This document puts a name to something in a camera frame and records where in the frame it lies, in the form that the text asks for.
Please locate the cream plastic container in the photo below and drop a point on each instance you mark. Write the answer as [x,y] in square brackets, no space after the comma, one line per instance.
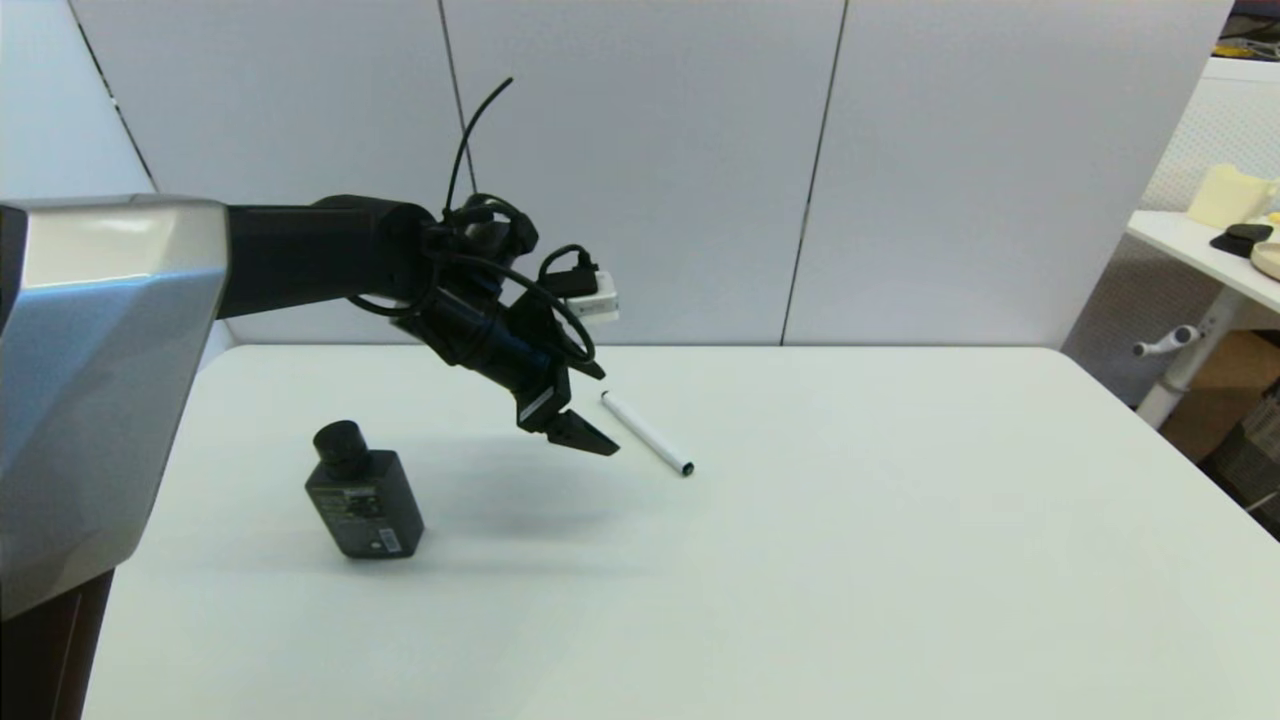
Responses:
[1225,197]

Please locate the white side table top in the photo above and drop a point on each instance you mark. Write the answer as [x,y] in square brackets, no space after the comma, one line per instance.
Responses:
[1190,245]

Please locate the dark green labelled bottle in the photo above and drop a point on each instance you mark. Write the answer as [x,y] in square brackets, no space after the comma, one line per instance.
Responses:
[365,505]

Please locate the white marker with black ends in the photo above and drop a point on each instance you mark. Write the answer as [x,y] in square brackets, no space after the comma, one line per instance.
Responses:
[648,435]

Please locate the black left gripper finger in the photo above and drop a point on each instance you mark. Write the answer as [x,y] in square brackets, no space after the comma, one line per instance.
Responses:
[562,420]
[590,440]

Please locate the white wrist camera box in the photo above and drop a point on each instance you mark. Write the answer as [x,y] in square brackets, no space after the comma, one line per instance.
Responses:
[598,298]

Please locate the beige bowl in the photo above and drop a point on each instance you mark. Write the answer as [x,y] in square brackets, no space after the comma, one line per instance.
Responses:
[1268,262]

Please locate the flat black object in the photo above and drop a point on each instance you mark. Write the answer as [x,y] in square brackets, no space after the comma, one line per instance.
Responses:
[1240,240]

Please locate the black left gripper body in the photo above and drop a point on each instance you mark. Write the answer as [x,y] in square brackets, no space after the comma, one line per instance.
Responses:
[535,365]

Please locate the brown cardboard box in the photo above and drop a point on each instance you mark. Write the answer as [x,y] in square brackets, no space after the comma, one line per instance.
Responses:
[1225,400]

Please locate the white perforated partition panel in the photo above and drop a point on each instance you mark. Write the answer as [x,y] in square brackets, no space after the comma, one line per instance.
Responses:
[1190,130]

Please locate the dark mesh basket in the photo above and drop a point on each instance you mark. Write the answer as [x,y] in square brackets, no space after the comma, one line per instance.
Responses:
[1250,470]

